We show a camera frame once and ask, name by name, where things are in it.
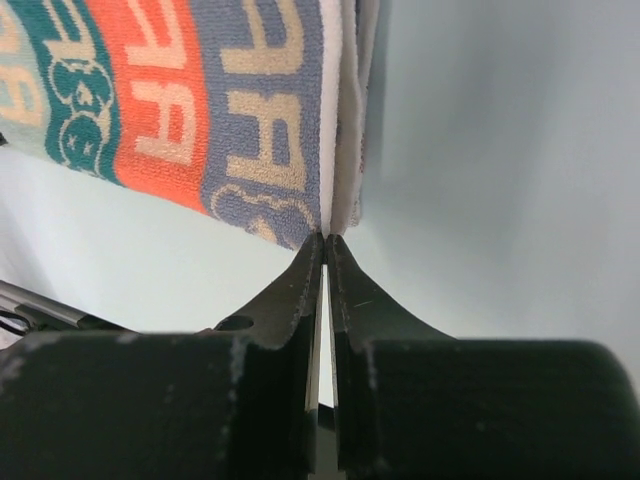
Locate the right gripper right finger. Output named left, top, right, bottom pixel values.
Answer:
left=325, top=236, right=639, bottom=479

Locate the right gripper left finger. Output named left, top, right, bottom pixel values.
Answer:
left=1, top=234, right=324, bottom=479

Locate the printed letters towel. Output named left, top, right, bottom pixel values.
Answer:
left=1, top=1, right=380, bottom=249

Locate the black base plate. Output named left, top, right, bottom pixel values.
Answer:
left=309, top=404, right=345, bottom=480

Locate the aluminium frame rail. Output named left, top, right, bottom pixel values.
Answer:
left=1, top=281, right=94, bottom=333

